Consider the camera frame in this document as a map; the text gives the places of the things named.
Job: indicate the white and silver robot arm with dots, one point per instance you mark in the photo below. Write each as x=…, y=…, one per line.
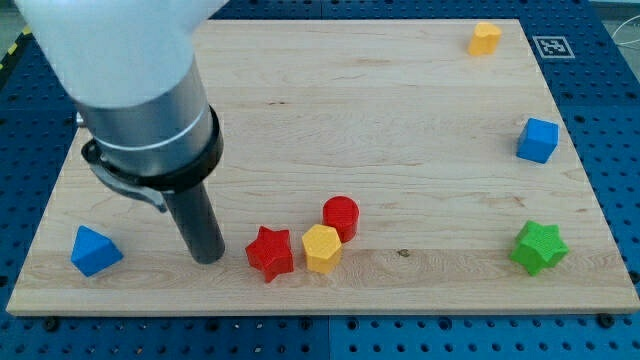
x=130, y=69

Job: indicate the red cylinder block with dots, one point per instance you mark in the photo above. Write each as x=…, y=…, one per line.
x=341, y=213

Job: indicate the light wooden board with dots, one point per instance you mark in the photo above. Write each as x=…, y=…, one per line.
x=395, y=115

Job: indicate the yellow hexagon block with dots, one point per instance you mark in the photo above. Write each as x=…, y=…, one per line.
x=322, y=247

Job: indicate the red star block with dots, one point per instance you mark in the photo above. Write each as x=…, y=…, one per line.
x=271, y=253

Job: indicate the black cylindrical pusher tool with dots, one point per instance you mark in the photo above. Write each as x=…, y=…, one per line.
x=195, y=219

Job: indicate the yellow heart block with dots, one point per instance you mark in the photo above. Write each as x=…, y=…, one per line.
x=485, y=39

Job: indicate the blue cube block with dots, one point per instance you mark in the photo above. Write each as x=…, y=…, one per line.
x=538, y=140

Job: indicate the green star block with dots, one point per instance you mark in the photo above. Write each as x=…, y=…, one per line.
x=538, y=247

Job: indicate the blue triangular prism block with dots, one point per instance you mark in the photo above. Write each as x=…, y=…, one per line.
x=93, y=252

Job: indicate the white fiducial marker tag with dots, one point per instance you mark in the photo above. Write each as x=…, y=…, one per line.
x=553, y=47

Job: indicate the black yellow hazard tape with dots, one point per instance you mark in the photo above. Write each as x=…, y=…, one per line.
x=16, y=48

